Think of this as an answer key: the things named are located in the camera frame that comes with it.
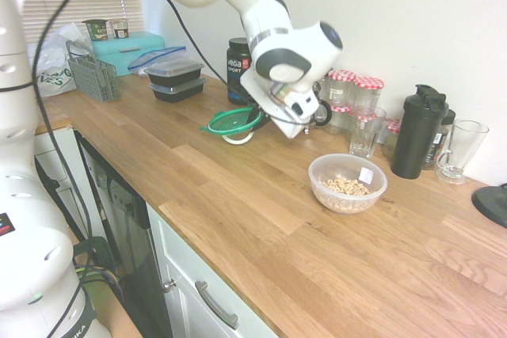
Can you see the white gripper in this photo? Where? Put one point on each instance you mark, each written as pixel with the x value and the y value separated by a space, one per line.
pixel 273 110

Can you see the green round container lid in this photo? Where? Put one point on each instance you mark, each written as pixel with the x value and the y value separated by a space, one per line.
pixel 229 124

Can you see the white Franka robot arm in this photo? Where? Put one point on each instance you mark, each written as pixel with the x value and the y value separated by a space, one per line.
pixel 277 49

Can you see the small jar red gingham lid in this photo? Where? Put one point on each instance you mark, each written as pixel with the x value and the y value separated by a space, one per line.
pixel 338 120
pixel 366 117
pixel 392 136

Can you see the black takeaway container clear lid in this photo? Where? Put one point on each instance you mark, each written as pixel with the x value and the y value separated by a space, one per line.
pixel 178 90
pixel 174 71

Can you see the glass jar red gingham lid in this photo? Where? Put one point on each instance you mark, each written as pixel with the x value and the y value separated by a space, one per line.
pixel 341 86
pixel 368 92

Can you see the clear plastic food bowl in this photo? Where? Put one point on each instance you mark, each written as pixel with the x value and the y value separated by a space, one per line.
pixel 348 203

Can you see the black Vega protein tub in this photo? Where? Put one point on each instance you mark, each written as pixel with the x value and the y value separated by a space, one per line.
pixel 235 73

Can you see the glass French press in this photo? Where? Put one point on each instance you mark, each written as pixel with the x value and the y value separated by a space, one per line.
pixel 328 107

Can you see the clear drinking glass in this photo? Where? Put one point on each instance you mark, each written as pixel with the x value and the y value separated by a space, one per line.
pixel 366 136

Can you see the cereal rings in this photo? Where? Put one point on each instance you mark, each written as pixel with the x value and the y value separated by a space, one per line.
pixel 344 187

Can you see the clear zip bag blue seal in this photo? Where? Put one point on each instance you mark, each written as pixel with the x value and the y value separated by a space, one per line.
pixel 158 57

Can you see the teal bread box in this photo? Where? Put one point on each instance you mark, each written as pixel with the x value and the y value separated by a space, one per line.
pixel 126 51

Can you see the black shaker bottle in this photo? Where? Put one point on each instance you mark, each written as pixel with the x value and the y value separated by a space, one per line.
pixel 414 136

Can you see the black dishwasher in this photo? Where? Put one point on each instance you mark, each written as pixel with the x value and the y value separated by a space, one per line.
pixel 126 215

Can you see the white red yogurt cup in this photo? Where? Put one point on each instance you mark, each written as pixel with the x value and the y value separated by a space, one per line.
pixel 119 29

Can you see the white kitchen cabinet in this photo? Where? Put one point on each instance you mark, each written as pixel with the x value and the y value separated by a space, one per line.
pixel 182 266

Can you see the grey cutlery basket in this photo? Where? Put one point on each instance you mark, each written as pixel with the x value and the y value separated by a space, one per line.
pixel 95 77

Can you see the dark spice bottle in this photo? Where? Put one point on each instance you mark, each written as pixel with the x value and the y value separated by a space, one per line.
pixel 437 144

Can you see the green yogurt cup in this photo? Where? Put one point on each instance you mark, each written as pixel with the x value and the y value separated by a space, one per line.
pixel 96 30

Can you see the round metal cabinet knob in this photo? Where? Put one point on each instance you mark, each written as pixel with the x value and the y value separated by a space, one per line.
pixel 169 285

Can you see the clear glass mug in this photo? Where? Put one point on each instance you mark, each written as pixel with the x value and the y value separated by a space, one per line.
pixel 461 148

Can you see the white plastic shopping bag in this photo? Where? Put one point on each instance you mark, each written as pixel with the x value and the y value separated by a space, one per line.
pixel 53 61

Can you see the window blinds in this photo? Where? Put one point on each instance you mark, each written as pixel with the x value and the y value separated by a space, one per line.
pixel 79 1

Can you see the black round object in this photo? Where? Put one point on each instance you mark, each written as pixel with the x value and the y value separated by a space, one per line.
pixel 491 203

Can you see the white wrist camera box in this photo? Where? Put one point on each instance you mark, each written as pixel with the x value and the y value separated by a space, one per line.
pixel 305 106

